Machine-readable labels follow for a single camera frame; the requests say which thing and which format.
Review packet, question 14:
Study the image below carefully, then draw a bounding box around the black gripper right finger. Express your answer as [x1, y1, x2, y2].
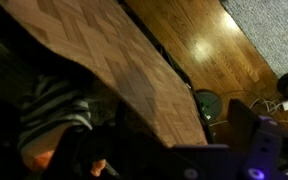
[226, 98, 262, 158]

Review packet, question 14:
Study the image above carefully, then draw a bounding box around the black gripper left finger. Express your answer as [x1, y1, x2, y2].
[48, 123, 128, 180]

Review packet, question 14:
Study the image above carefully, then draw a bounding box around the grey sock with orange toe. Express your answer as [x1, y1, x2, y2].
[16, 73, 108, 178]

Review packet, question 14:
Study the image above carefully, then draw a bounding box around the woven bamboo basket drawer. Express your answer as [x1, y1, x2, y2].
[0, 0, 209, 148]

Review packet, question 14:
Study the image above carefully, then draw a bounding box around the round dark green disc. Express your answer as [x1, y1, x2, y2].
[193, 88, 224, 123]

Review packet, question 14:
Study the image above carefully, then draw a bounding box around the white power adapter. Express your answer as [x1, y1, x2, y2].
[280, 99, 288, 112]

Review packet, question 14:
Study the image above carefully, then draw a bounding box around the grey rug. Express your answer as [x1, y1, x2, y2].
[219, 0, 288, 80]

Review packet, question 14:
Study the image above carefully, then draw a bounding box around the white cable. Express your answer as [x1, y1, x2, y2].
[210, 95, 288, 132]

